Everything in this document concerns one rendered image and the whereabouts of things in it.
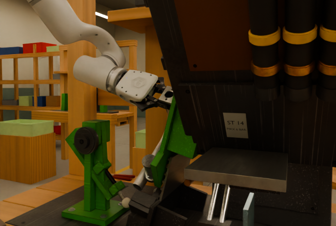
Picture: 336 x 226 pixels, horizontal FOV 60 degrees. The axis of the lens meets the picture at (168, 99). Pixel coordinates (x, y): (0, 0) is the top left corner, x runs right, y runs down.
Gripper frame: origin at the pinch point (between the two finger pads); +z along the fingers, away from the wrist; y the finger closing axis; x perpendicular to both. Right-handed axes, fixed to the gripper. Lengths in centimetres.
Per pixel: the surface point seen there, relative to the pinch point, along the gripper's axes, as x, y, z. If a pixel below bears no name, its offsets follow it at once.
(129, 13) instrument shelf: -5.3, 24.6, -27.5
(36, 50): 346, 235, -468
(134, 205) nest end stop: 8.3, -28.1, 4.5
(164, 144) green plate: -3.9, -15.2, 7.2
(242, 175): -21.3, -23.1, 26.5
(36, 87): 397, 178, -444
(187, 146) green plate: -4.1, -13.4, 12.3
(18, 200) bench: 31, -39, -40
